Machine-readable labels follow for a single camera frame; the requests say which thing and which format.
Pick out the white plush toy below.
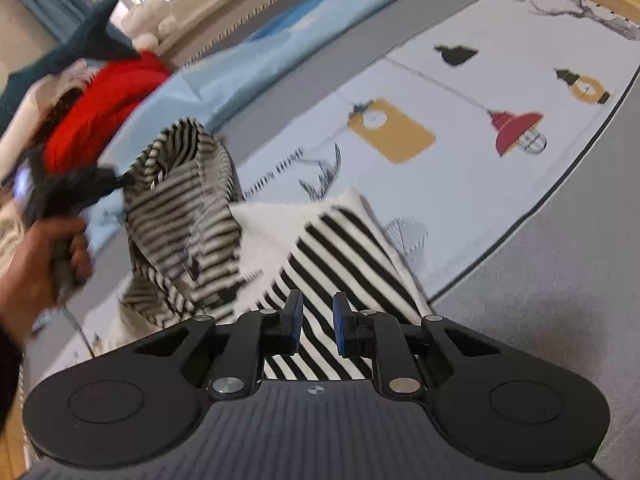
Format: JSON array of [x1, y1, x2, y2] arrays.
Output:
[[122, 2, 178, 51]]

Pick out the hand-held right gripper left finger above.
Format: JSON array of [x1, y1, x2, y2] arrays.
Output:
[[129, 291, 304, 401]]

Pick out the white folded quilt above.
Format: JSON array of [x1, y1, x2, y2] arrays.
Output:
[[7, 57, 96, 161]]

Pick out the dark teal shark plush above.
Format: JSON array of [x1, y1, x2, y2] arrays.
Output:
[[0, 0, 141, 126]]

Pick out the red blanket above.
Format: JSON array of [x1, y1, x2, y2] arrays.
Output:
[[42, 50, 171, 173]]

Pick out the light blue quilt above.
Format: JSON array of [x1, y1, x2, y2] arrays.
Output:
[[170, 0, 461, 131]]

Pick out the bright blue cloth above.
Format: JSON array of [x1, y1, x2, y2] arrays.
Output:
[[247, 7, 323, 43]]

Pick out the person's left hand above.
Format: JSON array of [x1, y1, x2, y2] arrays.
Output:
[[0, 217, 93, 346]]

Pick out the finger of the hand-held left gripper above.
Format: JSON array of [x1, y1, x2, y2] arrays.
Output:
[[95, 166, 136, 198]]

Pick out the striped hooded sweater white vest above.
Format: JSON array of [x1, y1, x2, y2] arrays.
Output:
[[117, 116, 433, 381]]

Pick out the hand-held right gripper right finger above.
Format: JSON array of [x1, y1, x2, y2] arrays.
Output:
[[334, 292, 501, 396]]

